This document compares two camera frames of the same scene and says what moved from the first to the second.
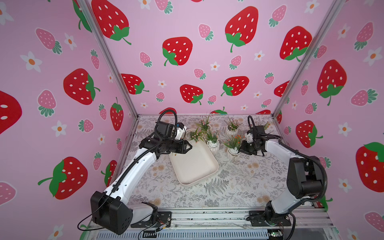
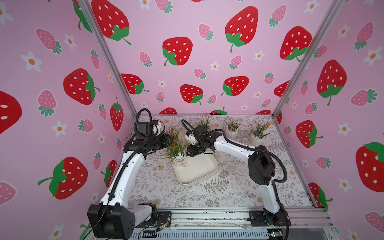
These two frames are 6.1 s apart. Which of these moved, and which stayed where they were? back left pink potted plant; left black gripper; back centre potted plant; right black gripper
Moved: left black gripper; right black gripper
Stayed: back left pink potted plant; back centre potted plant
